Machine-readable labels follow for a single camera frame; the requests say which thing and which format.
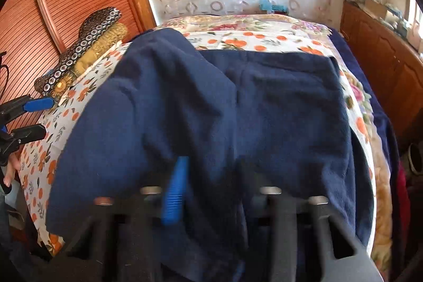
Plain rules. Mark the wooden headboard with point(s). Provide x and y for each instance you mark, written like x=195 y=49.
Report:
x=72 y=4

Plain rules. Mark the beige fleece blanket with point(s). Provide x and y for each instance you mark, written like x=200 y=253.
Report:
x=383 y=225

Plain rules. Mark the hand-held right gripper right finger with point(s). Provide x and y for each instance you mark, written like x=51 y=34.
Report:
x=284 y=229

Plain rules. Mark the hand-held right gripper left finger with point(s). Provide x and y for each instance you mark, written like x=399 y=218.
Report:
x=175 y=194

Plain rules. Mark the dark patterned cushion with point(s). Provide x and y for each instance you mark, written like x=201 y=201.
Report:
x=79 y=47

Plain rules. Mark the clutter on cabinet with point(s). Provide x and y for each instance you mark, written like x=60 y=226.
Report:
x=376 y=7

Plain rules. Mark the person's left hand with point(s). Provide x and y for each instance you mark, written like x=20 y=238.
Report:
x=9 y=173

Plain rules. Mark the yellow cushion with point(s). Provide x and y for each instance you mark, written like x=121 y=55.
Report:
x=99 y=49

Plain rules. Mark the navy blanket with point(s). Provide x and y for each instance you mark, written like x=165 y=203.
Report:
x=383 y=116

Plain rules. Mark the wooden cabinet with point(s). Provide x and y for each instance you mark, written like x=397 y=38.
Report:
x=380 y=64

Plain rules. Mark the white orange-print bedsheet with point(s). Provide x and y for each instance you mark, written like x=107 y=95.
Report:
x=62 y=123

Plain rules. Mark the blue object by curtain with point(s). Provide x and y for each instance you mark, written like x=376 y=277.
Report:
x=271 y=6

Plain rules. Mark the red cloth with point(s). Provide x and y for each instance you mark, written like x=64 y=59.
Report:
x=401 y=184

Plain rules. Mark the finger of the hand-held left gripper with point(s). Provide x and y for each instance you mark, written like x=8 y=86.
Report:
x=38 y=104
x=28 y=133

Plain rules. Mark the navy t-shirt with orange print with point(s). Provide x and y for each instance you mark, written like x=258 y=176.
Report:
x=198 y=123

